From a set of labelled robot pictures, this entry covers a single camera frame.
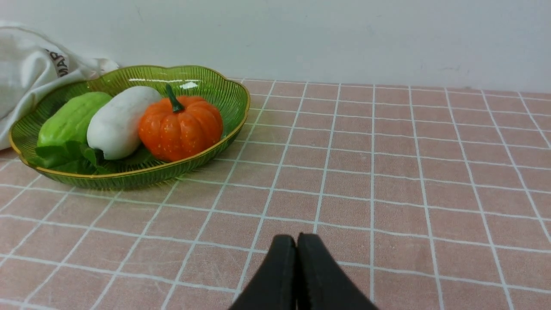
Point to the pink checkered tablecloth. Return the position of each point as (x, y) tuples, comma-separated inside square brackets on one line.
[(428, 198)]

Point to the light green cucumber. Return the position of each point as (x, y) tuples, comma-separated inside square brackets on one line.
[(71, 121)]

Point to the white canvas tote bag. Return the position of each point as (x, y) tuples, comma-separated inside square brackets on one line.
[(31, 66)]

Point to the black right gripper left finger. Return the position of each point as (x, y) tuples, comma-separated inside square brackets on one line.
[(271, 287)]

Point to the white radish in bowl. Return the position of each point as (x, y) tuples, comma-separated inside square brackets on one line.
[(114, 128)]

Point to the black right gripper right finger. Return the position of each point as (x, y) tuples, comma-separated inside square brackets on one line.
[(321, 283)]

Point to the small orange pumpkin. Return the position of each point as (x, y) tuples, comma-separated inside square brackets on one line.
[(179, 127)]

